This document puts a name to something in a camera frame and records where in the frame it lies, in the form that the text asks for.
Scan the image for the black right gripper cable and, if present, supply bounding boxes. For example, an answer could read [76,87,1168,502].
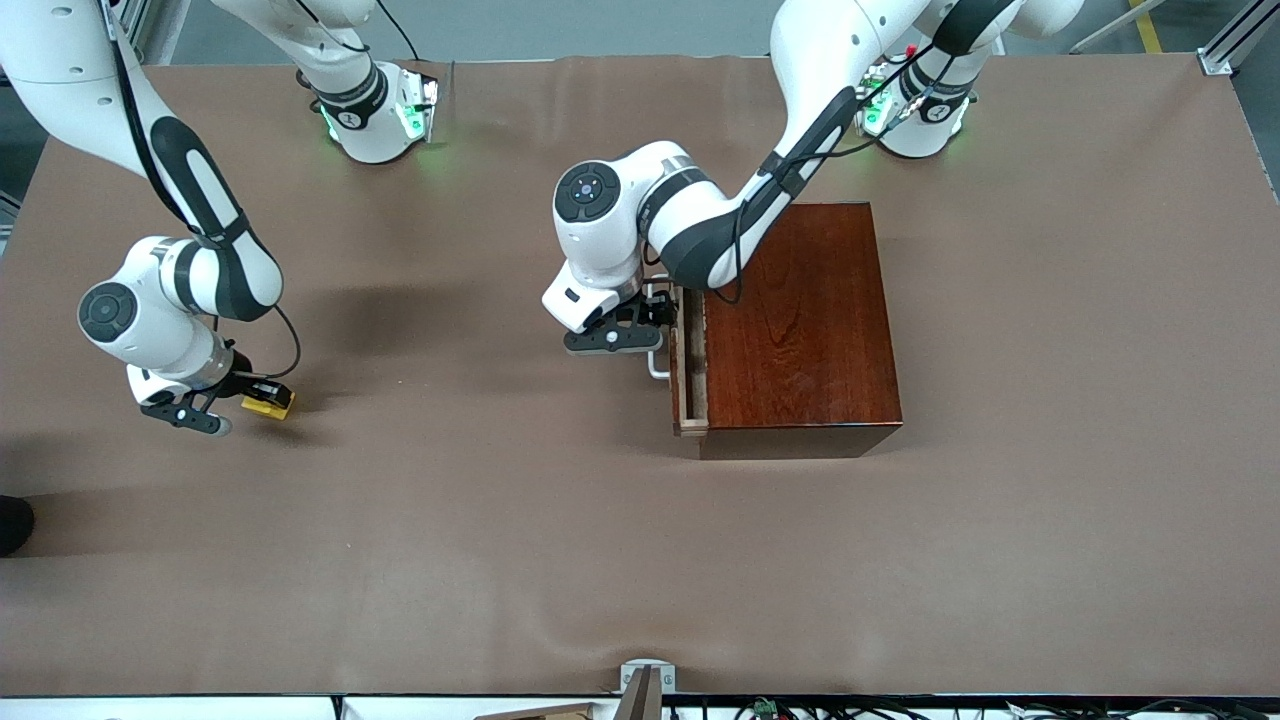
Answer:
[100,0,301,381]

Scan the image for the dark brown wooden cabinet box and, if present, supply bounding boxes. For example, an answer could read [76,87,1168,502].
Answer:
[697,203,904,461]

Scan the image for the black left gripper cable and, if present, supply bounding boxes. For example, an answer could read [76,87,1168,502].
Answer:
[715,40,966,306]

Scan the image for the wooden drawer with white handle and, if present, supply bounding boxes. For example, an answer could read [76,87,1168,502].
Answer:
[645,280,711,438]

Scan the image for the black round knob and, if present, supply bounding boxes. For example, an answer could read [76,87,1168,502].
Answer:
[0,495,36,558]

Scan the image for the light wooden strip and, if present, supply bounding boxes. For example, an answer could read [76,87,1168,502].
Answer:
[472,702,597,720]

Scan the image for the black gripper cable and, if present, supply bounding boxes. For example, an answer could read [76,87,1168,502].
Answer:
[715,40,966,306]
[100,0,301,381]

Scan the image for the brown table mat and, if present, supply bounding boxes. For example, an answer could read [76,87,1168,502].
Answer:
[0,52,1280,698]

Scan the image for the grey metal camera bracket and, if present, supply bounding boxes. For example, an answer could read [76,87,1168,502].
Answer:
[612,659,677,720]

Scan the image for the black right base cable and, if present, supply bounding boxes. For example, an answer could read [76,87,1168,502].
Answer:
[375,0,421,63]

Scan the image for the tangled black cables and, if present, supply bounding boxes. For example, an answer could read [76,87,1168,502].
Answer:
[735,697,1280,720]

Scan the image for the aluminium frame profile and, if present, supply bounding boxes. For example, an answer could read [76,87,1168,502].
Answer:
[1198,0,1280,76]
[105,0,161,63]

